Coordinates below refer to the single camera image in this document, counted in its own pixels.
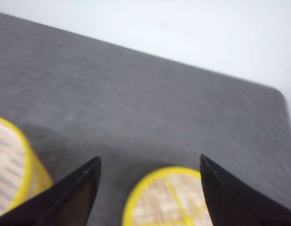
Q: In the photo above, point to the woven bamboo steamer lid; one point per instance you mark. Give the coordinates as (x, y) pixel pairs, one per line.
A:
(169, 196)

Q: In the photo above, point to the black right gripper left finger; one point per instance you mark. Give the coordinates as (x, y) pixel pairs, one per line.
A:
(67, 203)

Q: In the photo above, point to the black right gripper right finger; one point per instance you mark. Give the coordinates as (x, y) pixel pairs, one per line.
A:
(231, 202)

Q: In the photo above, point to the bamboo steamer basket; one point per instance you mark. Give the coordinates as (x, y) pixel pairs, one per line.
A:
(22, 174)

